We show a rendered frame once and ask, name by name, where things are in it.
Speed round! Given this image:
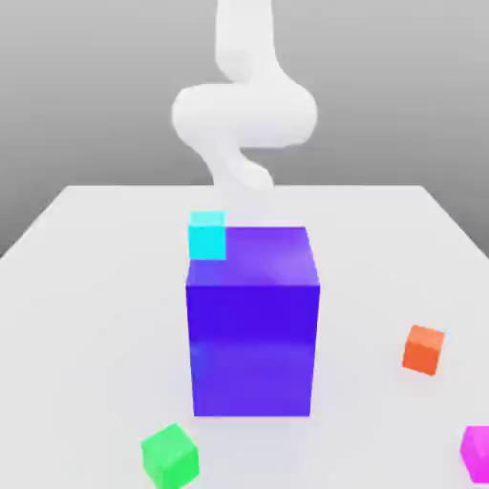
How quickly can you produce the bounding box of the small cyan cube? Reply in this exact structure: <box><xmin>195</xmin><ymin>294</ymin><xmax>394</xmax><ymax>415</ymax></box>
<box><xmin>187</xmin><ymin>210</ymin><xmax>227</xmax><ymax>262</ymax></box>

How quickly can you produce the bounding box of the small magenta cube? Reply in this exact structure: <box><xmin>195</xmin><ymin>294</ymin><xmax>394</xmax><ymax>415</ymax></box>
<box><xmin>458</xmin><ymin>425</ymin><xmax>489</xmax><ymax>485</ymax></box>

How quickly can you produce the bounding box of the large purple box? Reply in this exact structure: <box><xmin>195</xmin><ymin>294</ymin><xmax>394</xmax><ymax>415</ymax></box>
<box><xmin>184</xmin><ymin>225</ymin><xmax>321</xmax><ymax>418</ymax></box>

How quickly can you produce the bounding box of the small orange cube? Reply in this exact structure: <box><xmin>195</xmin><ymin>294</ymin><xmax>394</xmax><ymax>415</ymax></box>
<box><xmin>401</xmin><ymin>324</ymin><xmax>446</xmax><ymax>377</ymax></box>

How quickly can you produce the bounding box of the small green cube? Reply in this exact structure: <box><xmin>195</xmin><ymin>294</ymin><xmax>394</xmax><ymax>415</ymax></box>
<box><xmin>139</xmin><ymin>422</ymin><xmax>201</xmax><ymax>489</ymax></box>

